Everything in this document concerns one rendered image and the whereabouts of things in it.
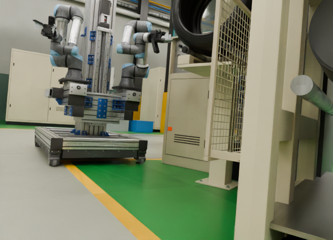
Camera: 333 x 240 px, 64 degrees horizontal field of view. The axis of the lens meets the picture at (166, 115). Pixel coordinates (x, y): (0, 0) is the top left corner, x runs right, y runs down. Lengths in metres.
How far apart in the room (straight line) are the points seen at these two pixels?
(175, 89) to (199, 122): 0.42
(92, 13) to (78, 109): 0.98
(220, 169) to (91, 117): 1.20
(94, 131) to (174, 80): 0.92
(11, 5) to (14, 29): 0.72
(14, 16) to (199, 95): 8.06
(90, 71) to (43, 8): 7.46
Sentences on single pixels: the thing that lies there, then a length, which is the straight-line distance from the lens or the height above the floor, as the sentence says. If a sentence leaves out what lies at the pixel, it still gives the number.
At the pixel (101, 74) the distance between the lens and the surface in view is 2.65.
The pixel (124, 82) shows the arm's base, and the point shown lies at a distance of 2.59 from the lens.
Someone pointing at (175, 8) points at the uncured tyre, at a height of 1.18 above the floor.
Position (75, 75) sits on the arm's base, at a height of 0.75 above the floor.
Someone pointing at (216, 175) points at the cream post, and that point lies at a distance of 2.00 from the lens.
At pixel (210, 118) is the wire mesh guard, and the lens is 1.03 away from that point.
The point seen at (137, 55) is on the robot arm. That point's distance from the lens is 2.13.
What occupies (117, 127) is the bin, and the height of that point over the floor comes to 0.10.
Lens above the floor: 0.45
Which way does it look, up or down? 1 degrees up
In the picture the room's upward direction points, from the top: 5 degrees clockwise
